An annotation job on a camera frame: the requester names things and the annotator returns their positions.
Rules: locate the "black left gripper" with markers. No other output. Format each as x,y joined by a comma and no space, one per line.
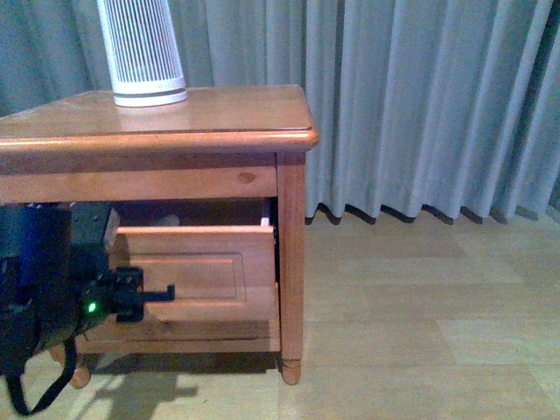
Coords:
102,289

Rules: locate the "wooden drawer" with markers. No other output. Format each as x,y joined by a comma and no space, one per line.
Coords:
189,326
221,262

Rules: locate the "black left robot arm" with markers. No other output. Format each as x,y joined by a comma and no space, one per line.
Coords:
56,281

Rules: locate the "wooden nightstand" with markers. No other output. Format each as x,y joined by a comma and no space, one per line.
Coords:
220,144

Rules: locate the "white cylindrical air purifier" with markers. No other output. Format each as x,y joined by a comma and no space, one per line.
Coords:
142,53

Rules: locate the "grey curtain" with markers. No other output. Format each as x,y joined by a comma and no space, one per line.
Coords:
452,105

